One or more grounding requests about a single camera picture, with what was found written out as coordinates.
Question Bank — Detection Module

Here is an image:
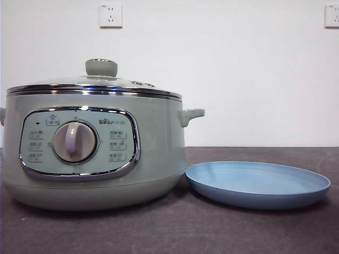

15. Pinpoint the glass lid with green knob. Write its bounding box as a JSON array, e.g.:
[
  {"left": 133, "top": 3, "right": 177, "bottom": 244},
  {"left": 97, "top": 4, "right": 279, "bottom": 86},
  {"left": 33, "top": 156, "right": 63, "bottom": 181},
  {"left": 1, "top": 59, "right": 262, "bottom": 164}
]
[{"left": 6, "top": 59, "right": 177, "bottom": 96}]

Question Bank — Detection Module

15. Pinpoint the green electric steamer pot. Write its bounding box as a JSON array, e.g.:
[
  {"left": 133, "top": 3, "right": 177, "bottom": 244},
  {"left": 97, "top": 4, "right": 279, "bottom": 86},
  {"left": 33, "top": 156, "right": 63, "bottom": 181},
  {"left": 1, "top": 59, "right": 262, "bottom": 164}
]
[{"left": 0, "top": 89, "right": 206, "bottom": 212}]

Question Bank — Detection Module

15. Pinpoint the blue round plate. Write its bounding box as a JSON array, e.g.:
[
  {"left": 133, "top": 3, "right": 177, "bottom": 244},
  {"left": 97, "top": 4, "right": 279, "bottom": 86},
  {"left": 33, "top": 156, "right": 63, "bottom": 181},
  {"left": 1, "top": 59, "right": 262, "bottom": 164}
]
[{"left": 184, "top": 160, "right": 332, "bottom": 204}]

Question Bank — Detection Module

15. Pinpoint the white wall socket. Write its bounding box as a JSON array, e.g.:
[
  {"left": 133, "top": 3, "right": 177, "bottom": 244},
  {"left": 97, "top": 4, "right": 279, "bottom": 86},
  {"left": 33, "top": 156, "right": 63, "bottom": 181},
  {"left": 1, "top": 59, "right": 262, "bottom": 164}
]
[
  {"left": 99, "top": 4, "right": 123, "bottom": 29},
  {"left": 324, "top": 4, "right": 339, "bottom": 29}
]

